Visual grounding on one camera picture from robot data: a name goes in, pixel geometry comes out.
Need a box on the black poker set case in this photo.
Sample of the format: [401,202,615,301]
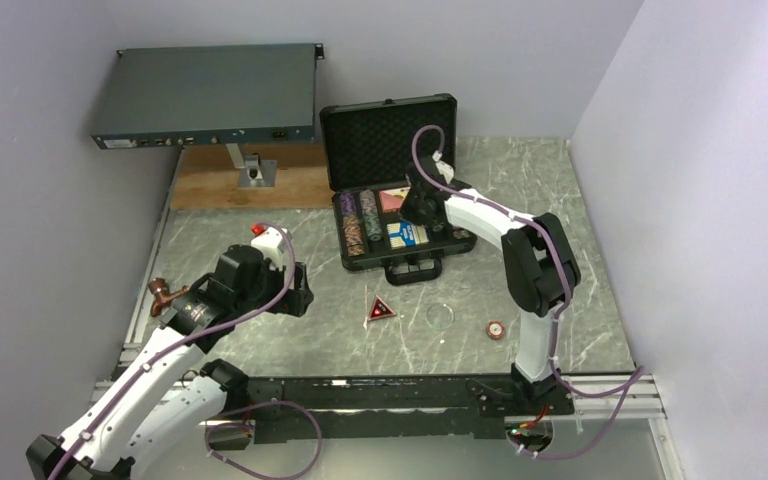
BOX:
[319,93,477,286]

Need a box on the clear round plastic disc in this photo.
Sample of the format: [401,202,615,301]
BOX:
[425,303,455,330]

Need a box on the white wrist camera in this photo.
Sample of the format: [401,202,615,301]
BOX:
[432,152,455,185]
[249,224,291,271]

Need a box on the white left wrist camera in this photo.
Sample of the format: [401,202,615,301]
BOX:
[249,224,291,271]

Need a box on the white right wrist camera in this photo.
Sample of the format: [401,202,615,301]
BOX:
[432,152,455,185]

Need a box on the blue playing card deck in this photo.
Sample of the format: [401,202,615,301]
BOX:
[387,221,429,249]

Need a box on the grey metal bracket stand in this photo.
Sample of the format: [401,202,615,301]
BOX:
[226,144,278,189]

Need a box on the grey copper clamp tool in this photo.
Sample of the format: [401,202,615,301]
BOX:
[147,277,190,318]

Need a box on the wooden board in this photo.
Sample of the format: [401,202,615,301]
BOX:
[170,143,333,210]

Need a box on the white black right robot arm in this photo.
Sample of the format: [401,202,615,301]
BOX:
[401,166,580,415]

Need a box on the purple poker chip stack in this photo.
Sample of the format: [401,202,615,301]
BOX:
[339,192,358,217]

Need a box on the green blue chip stack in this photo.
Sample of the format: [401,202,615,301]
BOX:
[363,209,383,242]

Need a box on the red triangular dealer button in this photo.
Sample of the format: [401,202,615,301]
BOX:
[365,296,396,322]

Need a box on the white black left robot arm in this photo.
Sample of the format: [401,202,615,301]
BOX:
[26,228,313,479]

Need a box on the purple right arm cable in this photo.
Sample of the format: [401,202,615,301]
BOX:
[411,125,647,462]

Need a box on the multicolour poker chip stack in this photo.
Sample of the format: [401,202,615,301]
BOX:
[343,215,365,256]

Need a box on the red playing card deck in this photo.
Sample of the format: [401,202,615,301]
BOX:
[378,186,410,213]

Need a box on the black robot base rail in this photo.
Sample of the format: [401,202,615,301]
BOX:
[213,373,575,444]

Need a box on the grey rack network device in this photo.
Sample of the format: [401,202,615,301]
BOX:
[89,43,324,150]

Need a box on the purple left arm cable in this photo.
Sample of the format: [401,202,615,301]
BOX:
[46,221,324,480]

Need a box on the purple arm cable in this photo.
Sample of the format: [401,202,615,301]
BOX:
[411,125,647,462]
[46,221,324,480]

